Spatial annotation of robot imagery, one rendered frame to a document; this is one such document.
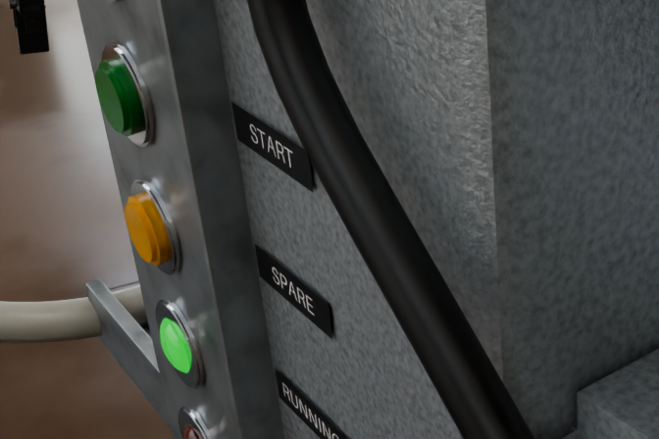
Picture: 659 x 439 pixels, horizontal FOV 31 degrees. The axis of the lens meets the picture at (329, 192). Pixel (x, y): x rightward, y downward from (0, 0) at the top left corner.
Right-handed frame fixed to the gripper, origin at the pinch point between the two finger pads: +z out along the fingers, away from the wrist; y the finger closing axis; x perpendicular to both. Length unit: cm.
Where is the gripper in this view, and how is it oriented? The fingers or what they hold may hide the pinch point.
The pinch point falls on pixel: (28, 13)
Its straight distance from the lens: 127.6
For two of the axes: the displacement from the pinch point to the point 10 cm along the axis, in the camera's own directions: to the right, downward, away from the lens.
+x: 9.5, -1.5, 2.7
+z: -1.0, 6.6, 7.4
